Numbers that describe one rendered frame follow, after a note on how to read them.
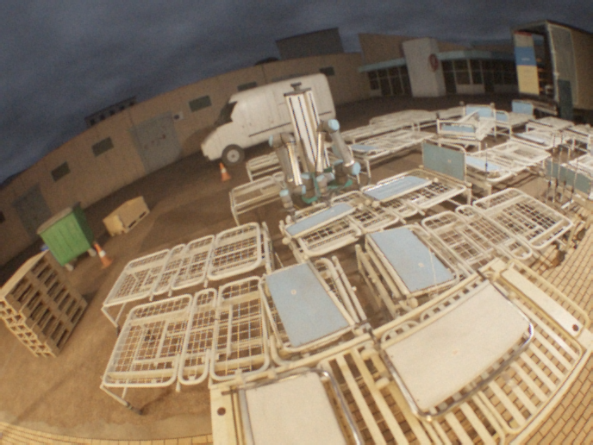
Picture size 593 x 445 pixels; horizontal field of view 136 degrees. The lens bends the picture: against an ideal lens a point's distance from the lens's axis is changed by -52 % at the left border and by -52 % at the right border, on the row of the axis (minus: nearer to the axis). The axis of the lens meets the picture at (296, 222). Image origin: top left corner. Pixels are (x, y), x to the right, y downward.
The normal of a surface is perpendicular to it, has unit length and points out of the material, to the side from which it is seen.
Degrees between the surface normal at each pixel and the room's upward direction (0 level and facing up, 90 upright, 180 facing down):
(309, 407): 3
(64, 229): 94
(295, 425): 3
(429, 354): 6
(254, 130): 89
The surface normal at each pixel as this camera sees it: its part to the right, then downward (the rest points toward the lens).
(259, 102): 0.37, 0.33
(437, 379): -0.22, -0.80
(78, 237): 0.58, 0.32
